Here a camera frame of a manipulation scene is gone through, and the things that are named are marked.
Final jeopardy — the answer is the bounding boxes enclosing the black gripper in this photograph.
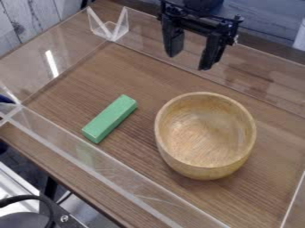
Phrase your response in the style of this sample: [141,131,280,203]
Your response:
[157,0,244,70]

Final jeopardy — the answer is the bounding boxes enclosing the green rectangular block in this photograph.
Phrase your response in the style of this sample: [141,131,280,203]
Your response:
[81,94,136,143]

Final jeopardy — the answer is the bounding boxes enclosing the brown wooden bowl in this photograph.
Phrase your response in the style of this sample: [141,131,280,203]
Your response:
[153,92,256,180]

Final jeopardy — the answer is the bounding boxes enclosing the clear acrylic corner bracket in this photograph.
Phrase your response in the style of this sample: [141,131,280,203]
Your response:
[85,7,128,42]

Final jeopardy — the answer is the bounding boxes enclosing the clear acrylic front wall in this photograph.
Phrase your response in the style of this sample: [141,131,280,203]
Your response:
[0,87,230,228]

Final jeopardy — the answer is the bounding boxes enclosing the black cable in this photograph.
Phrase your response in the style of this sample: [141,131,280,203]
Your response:
[0,194,57,228]

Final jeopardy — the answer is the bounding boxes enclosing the black metal bracket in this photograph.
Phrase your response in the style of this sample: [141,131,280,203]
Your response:
[37,195,88,228]

